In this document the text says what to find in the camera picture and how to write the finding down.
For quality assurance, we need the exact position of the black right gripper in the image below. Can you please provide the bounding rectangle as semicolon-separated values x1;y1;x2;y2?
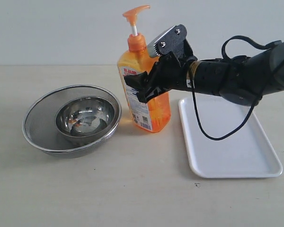
124;39;196;103

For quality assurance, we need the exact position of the orange dish soap pump bottle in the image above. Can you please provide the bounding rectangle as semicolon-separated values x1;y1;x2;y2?
117;5;171;133

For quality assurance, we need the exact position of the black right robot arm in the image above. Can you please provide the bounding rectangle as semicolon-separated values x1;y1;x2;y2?
124;41;284;106

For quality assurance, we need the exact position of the small stainless steel bowl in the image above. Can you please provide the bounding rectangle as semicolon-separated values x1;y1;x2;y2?
55;96;119;146

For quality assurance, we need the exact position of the steel mesh colander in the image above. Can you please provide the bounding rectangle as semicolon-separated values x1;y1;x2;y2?
22;85;122;158

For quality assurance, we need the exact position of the white plastic tray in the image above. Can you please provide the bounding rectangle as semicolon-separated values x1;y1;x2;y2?
178;95;283;178

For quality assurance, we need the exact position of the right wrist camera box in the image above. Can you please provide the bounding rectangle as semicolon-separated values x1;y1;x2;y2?
147;24;187;58

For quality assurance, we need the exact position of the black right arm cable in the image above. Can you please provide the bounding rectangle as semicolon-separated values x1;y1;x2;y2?
188;35;284;141

